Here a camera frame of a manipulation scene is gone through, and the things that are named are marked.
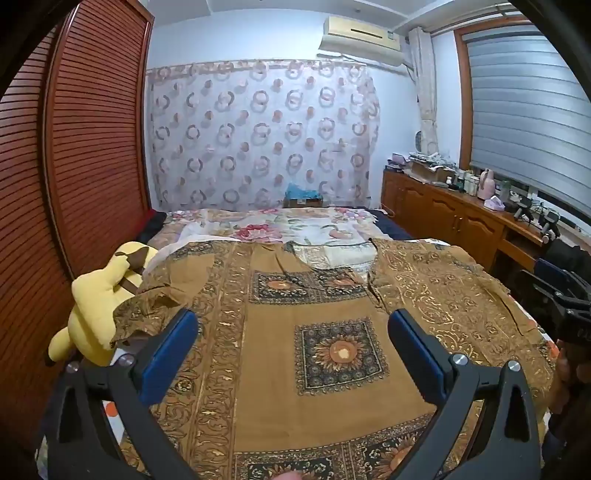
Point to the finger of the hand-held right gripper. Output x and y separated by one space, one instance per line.
551 274

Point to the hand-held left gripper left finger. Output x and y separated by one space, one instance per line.
170 353

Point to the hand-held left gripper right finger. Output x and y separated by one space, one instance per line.
418 360

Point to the brown patterned shirt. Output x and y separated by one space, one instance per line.
277 346

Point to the person's right hand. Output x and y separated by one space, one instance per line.
565 374

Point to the black tool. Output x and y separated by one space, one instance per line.
521 210
550 227

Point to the white orange-print bed sheet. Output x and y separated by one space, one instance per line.
112 417

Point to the yellow plush toy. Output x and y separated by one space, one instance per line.
92 304

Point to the pink tissue box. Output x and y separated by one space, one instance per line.
493 204

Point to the pink bottle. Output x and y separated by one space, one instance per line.
486 184

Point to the white bottle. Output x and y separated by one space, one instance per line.
469 183

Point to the wooden sideboard cabinet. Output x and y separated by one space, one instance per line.
443 207

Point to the dark blue blanket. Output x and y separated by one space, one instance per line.
392 226

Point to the open cardboard box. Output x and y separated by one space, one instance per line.
429 171

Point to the pink floral quilt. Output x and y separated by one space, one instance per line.
277 226

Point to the grey window blind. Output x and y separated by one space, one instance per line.
521 110

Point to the purple box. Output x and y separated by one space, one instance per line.
397 160

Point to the small cardboard box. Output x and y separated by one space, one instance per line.
302 203

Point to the blue cloth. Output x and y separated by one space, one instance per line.
302 190

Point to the beige tied curtain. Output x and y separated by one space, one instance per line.
427 92

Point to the wooden headboard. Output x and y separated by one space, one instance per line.
92 138

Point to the sheer circle-patterned curtain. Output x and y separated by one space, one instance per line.
258 138

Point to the white air conditioner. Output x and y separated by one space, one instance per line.
360 39

